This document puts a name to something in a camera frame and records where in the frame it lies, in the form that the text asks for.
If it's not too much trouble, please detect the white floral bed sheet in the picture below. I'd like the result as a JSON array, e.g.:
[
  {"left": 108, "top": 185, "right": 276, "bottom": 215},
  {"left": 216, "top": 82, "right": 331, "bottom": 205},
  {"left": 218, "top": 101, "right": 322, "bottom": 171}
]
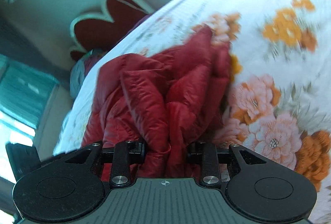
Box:
[{"left": 54, "top": 0, "right": 330, "bottom": 223}]

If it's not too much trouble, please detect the side window with blinds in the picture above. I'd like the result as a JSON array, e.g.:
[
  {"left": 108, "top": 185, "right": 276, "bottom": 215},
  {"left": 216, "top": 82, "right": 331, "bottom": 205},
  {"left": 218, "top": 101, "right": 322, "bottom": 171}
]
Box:
[{"left": 1, "top": 55, "right": 58, "bottom": 129}]

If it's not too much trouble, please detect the red heart-shaped headboard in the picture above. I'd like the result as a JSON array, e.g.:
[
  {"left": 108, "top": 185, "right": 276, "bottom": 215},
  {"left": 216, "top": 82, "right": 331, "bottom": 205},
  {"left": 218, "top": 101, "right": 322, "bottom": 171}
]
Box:
[{"left": 70, "top": 0, "right": 154, "bottom": 61}]

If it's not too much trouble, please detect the red puffer jacket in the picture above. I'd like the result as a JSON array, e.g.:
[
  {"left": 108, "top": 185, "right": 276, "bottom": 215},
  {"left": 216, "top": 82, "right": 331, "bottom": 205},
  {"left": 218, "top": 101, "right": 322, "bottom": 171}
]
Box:
[{"left": 82, "top": 27, "right": 231, "bottom": 178}]

